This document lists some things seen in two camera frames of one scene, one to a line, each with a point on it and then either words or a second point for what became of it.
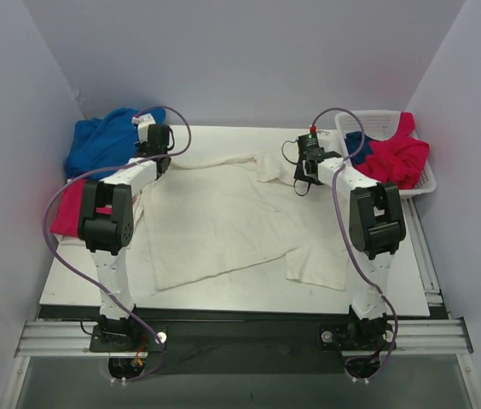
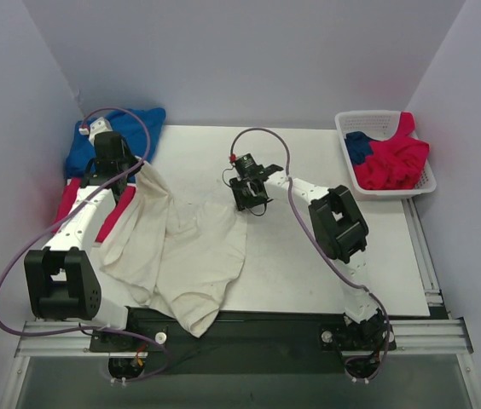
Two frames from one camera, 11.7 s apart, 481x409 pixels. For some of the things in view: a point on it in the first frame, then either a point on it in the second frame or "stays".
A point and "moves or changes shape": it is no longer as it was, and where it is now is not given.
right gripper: x=305 y=171 → x=249 y=194
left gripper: x=155 y=134 → x=107 y=178
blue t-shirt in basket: x=353 y=141 stays
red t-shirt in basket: x=398 y=159 stays
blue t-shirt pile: x=97 y=143 stays
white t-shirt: x=217 y=217 moves or changes shape
